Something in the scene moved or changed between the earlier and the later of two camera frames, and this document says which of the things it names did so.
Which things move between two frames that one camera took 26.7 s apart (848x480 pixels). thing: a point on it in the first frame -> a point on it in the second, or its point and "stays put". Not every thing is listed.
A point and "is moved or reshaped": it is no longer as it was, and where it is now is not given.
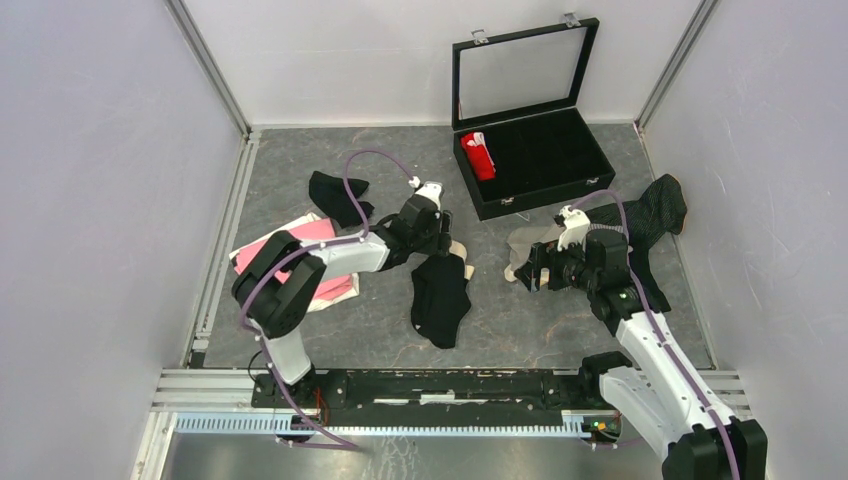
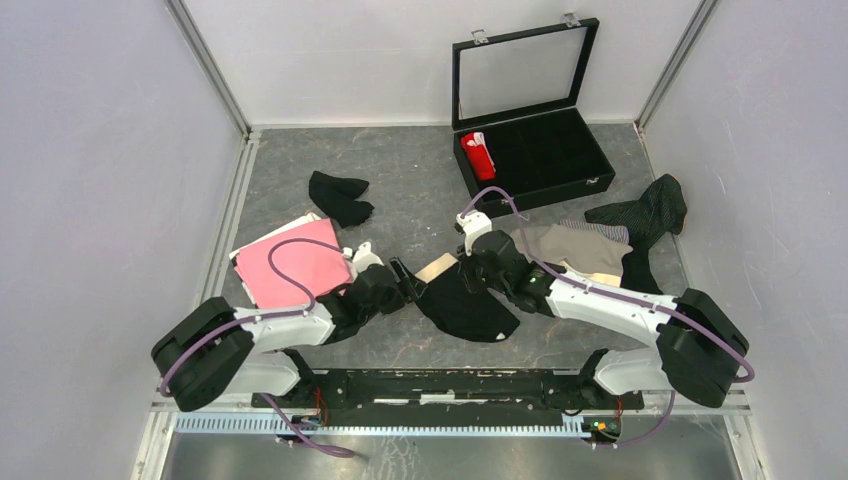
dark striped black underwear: x=644 y=219 stays put
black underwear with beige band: x=439 y=298 is moved or reshaped
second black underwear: x=331 y=197 stays put
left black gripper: x=441 y=241 -> x=411 y=284
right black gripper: x=545 y=255 -> x=466 y=263
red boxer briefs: x=480 y=156 stays put
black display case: x=521 y=140 stays put
